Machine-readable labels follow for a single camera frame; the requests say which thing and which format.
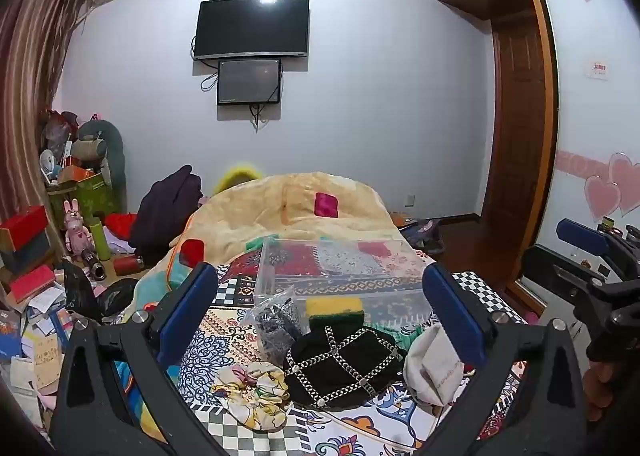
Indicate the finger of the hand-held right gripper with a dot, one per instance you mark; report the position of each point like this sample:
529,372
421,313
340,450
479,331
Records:
555,268
580,233

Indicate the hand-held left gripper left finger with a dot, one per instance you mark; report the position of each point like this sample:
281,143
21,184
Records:
186,316

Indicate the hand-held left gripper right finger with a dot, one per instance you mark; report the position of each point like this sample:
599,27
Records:
452,316

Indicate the white cloth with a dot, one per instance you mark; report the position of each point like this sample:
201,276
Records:
430,366

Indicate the green knitted sock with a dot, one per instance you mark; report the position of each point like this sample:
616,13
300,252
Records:
397,336

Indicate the silver glitter pouch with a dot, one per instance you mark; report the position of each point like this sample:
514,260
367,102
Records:
275,328

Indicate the floral fabric scrunchie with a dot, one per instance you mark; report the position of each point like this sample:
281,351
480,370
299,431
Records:
255,393

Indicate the clear plastic storage box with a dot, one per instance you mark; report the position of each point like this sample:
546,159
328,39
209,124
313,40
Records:
345,271

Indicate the yellow green sponge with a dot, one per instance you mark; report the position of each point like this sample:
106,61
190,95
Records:
334,313

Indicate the person's right hand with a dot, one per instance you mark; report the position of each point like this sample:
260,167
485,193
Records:
600,386

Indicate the pink heart stickers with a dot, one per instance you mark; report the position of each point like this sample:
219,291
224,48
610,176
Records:
607,191

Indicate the patterned bed sheet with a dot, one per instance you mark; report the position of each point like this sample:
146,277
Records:
235,331

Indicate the red can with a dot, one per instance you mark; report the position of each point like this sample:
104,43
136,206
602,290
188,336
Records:
127,265

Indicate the backpack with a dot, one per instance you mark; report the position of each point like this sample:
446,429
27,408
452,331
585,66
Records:
422,233

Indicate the white sliding wardrobe door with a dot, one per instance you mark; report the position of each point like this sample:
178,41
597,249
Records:
590,136

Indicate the black flashlight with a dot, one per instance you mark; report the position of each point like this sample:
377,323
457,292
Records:
94,266

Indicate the black plastic bag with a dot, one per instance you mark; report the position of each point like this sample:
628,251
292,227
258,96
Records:
82,293

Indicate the dark purple jacket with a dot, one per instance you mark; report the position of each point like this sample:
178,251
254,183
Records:
165,211

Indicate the wooden door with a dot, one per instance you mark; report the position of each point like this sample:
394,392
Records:
515,146

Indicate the red cloth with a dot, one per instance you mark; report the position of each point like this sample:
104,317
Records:
120,226

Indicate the green bottle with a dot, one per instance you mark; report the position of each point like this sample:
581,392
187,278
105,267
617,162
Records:
99,238

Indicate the pink rabbit toy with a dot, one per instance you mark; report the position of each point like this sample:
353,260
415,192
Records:
76,231

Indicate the beige patchwork blanket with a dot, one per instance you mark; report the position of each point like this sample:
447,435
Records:
280,206

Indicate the green cardboard box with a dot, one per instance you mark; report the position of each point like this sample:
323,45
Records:
87,196

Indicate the red book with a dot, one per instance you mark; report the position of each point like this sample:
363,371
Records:
32,283

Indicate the pile of papers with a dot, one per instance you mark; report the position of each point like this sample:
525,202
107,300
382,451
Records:
30,351

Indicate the small paper notice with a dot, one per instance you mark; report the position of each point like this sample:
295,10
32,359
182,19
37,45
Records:
596,70

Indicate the red box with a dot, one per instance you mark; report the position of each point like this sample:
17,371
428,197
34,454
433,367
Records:
25,228

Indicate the grey plush toy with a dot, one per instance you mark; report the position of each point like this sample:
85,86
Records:
107,146

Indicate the small white fan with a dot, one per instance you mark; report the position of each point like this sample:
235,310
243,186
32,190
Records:
47,161

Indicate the striped brown curtain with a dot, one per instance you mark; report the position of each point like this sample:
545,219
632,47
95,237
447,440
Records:
30,86

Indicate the small wall monitor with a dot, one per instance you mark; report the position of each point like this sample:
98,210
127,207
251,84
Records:
248,82

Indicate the large wall television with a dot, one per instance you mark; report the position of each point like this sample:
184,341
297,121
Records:
250,28

